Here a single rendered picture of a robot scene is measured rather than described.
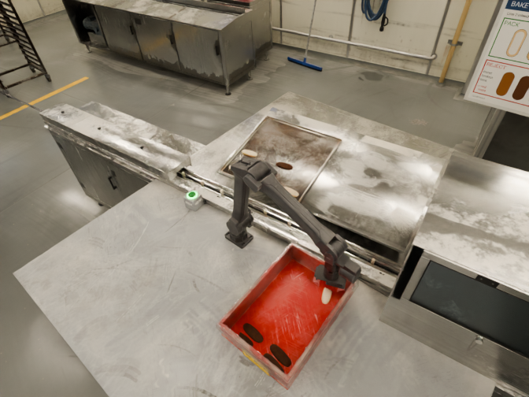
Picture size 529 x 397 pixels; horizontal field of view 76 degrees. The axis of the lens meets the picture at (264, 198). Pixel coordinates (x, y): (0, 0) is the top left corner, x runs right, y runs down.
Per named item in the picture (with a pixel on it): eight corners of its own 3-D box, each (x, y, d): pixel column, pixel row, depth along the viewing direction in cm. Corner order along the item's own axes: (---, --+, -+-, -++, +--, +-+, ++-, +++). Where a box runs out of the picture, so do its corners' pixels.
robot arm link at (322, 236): (260, 166, 128) (241, 181, 122) (265, 157, 123) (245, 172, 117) (345, 248, 122) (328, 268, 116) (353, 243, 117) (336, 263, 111)
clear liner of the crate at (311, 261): (217, 335, 130) (213, 324, 123) (290, 252, 156) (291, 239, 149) (288, 395, 115) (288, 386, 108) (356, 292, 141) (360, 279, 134)
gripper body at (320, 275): (342, 287, 126) (345, 276, 121) (315, 280, 128) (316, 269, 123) (345, 272, 130) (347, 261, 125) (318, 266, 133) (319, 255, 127)
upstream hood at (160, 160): (44, 122, 242) (38, 111, 236) (66, 110, 252) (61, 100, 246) (170, 183, 190) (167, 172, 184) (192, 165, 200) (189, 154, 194)
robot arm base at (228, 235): (223, 237, 165) (242, 249, 159) (221, 226, 159) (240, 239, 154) (236, 226, 169) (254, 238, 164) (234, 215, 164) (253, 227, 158)
